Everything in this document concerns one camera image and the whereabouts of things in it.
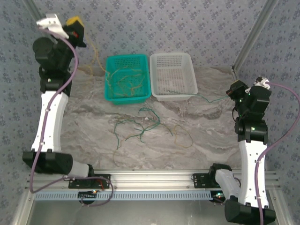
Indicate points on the white plastic mesh basket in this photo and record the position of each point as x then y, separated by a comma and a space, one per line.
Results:
173, 97

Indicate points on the aluminium frame post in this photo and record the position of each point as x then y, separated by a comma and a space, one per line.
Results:
31, 7
255, 35

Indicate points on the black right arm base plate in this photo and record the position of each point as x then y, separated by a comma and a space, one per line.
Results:
201, 180

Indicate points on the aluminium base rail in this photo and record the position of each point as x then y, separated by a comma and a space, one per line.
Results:
150, 178

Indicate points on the teal plastic mesh basket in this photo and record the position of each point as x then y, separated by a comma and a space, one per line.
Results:
126, 100

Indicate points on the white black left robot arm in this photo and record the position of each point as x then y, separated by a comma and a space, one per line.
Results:
51, 117

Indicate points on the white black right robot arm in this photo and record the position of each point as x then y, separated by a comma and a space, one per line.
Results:
250, 164

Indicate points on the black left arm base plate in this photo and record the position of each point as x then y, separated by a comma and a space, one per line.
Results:
79, 184

